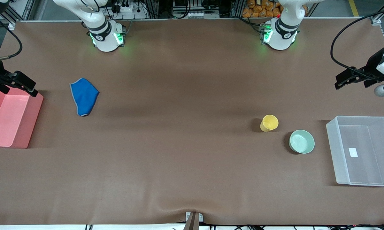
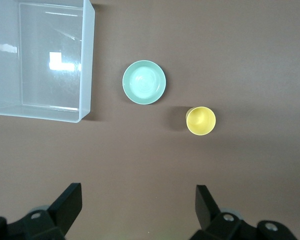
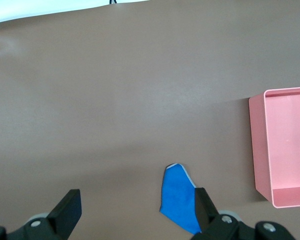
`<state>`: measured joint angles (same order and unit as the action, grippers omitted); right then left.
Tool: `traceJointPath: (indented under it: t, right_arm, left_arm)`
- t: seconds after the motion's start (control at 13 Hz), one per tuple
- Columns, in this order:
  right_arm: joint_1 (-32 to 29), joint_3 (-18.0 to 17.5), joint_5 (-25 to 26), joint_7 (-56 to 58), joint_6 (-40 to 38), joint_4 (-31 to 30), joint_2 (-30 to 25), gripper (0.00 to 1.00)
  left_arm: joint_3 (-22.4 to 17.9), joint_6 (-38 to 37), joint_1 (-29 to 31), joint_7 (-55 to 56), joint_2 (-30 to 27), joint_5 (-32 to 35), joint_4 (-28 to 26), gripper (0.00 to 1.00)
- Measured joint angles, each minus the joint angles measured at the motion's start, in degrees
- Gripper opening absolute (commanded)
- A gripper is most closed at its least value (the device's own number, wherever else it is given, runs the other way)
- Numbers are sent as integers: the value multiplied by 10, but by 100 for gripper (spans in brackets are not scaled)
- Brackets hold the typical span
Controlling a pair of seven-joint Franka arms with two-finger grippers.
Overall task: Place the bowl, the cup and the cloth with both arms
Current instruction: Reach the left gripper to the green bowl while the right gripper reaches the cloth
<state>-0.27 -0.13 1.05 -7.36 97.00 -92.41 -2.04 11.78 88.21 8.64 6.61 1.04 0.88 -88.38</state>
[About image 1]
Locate blue cloth with grey hem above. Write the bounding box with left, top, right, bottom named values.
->
left=70, top=78, right=100, bottom=117

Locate mint green bowl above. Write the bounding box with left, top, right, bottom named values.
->
left=288, top=129, right=315, bottom=154

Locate yellow cup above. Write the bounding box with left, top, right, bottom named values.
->
left=260, top=114, right=279, bottom=132

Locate pink plastic bin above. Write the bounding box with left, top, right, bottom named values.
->
left=0, top=86, right=44, bottom=149

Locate clear plastic bin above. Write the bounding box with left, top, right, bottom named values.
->
left=326, top=115, right=384, bottom=187

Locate white power strip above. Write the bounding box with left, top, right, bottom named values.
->
left=110, top=3, right=148, bottom=20

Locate brown table cover mat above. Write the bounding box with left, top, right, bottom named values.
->
left=0, top=18, right=384, bottom=226

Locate metal table edge clamp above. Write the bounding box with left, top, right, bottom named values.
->
left=185, top=211, right=204, bottom=230

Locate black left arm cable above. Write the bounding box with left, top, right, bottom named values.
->
left=330, top=7, right=384, bottom=80

